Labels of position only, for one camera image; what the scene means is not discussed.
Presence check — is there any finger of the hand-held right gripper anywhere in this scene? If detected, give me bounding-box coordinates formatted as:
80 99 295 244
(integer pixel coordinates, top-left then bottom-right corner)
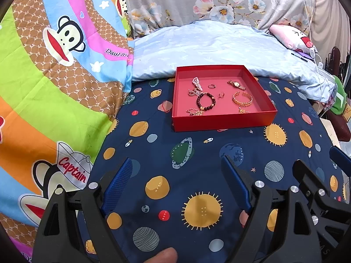
330 146 351 176
293 159 331 198

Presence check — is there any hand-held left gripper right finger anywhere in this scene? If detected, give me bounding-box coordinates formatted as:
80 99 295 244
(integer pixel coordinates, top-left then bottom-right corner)
221 156 323 263

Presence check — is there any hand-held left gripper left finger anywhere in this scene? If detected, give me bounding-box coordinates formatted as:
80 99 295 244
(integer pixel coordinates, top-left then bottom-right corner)
32 157 134 263

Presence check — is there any red jewelry box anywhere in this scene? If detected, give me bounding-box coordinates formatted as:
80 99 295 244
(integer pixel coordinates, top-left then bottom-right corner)
172 65 278 132

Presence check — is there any gold bangle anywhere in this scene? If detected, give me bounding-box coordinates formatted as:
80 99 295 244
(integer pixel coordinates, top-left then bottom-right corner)
233 91 253 107

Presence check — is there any gold clover pendant necklace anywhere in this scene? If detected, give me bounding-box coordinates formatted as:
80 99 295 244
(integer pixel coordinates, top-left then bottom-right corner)
186 107 206 117

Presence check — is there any dark wooden bead bracelet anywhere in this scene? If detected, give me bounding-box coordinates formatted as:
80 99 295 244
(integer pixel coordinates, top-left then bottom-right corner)
195 92 216 111

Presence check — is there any person's left hand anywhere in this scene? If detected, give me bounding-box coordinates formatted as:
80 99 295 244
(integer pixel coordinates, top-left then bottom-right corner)
142 247 178 263

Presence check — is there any navy planet print bed sheet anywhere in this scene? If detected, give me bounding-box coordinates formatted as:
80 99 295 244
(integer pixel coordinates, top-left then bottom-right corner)
77 77 347 263

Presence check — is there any green cloth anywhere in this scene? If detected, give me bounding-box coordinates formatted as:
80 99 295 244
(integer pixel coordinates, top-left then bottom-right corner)
329 77 349 116

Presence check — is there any gold wrist watch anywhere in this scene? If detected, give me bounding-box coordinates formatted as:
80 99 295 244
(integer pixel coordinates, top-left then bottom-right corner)
227 79 246 90

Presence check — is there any dark wooden chair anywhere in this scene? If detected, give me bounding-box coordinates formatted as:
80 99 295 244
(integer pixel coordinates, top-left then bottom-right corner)
325 46 348 77

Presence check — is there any colourful cartoon monkey blanket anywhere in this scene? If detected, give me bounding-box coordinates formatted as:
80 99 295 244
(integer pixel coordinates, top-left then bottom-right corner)
0 0 135 263

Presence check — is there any pink plush pillow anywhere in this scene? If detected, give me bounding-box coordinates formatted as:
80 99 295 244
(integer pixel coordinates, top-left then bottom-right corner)
269 24 318 54

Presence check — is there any light blue quilt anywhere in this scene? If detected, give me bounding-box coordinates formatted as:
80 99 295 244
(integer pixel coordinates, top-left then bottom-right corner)
132 20 337 100

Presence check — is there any beige curtain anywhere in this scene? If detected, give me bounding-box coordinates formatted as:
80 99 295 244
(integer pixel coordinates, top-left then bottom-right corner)
308 0 351 61

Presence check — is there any grey floral cloth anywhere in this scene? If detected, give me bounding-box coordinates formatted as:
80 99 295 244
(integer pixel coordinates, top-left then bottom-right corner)
125 0 316 39

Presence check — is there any white cable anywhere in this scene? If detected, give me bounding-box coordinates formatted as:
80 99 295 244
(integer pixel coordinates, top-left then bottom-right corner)
300 0 333 80

